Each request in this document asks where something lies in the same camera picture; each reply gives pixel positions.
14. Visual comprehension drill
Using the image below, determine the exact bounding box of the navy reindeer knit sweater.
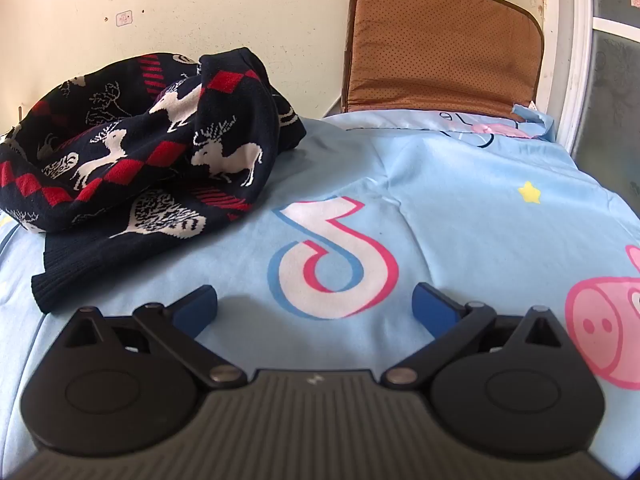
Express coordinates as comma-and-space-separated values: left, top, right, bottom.
1, 48, 306, 313

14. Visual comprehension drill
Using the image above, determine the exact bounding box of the light blue cartoon bedsheet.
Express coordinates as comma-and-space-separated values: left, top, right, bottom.
1, 112, 639, 476

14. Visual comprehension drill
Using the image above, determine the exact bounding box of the brown perforated seat cushion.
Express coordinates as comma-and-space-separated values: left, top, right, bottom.
341, 0, 544, 122

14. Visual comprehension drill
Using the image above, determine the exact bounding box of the white window frame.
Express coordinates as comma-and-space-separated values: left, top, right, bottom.
537, 0, 639, 153

